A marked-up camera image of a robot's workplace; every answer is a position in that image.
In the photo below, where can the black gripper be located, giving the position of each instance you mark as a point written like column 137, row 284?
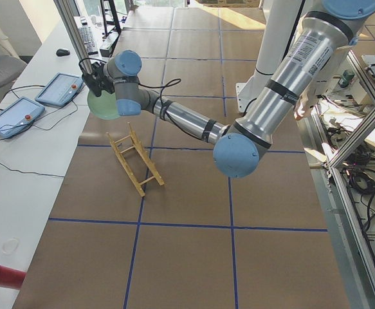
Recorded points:
column 102, row 80

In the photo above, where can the pale green plate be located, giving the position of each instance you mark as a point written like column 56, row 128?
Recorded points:
column 104, row 106

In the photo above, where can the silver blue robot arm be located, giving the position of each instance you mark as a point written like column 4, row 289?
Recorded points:
column 301, row 43

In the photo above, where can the far blue teach pendant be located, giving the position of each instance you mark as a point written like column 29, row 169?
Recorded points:
column 60, row 90

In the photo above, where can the blue teach pendant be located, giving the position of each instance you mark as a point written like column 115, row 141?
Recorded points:
column 60, row 90
column 19, row 116

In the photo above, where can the black computer mouse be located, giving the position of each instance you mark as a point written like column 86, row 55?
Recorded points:
column 61, row 52

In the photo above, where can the black white keyboard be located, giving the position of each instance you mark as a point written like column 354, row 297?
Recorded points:
column 88, row 39

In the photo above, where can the wooden dish rack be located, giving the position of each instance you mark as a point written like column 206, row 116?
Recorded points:
column 135, row 160

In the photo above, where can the near blue teach pendant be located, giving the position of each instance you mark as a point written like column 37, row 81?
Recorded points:
column 19, row 116

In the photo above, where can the brown cardboard table cover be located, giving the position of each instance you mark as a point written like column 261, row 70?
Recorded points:
column 201, row 240

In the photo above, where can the clear tape roll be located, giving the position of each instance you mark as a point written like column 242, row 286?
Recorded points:
column 10, row 246

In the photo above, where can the person in beige clothing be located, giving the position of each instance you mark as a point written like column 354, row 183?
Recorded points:
column 305, row 104

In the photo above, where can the red cylinder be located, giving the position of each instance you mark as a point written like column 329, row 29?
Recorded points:
column 11, row 278

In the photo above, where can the aluminium frame post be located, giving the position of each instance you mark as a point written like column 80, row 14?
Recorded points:
column 68, row 19

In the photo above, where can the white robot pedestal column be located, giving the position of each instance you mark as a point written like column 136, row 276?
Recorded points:
column 282, row 18

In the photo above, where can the aluminium frame rack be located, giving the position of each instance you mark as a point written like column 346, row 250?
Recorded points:
column 342, row 137

